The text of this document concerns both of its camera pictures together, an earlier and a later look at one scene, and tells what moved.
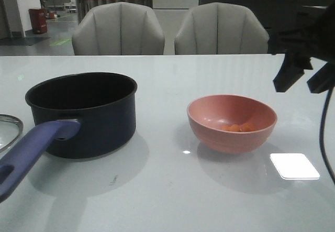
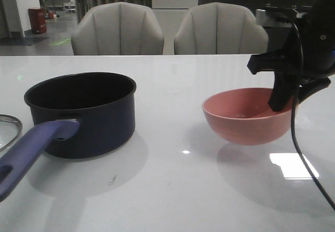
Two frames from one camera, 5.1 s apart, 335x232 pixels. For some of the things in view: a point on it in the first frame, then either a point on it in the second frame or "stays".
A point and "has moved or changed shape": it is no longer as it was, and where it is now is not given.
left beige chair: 119,29 stays
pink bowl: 208,114 has moved or changed shape
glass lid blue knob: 11,129 stays
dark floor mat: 20,41 stays
